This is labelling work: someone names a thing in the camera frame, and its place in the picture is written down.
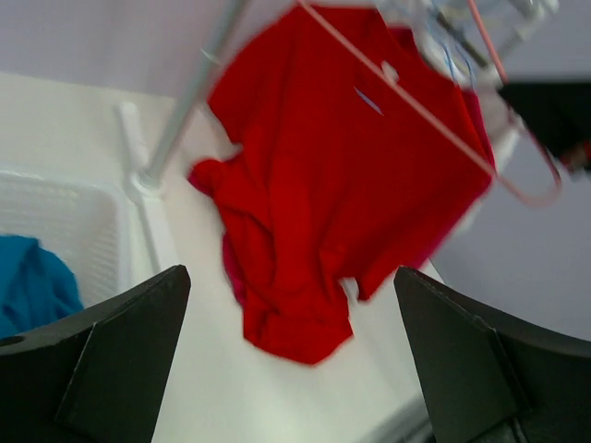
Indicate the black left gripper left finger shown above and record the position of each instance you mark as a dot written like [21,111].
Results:
[98,375]

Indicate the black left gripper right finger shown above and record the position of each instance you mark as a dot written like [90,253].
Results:
[487,376]

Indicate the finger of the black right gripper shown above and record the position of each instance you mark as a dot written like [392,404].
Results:
[557,112]

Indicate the blue t shirt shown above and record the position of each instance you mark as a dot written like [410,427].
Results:
[37,287]

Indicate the red t shirt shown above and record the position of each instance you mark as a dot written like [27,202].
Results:
[336,177]

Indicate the metal clothes rack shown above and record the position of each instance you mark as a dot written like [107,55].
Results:
[145,176]

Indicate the white plastic basket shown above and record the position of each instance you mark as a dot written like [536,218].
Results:
[83,222]

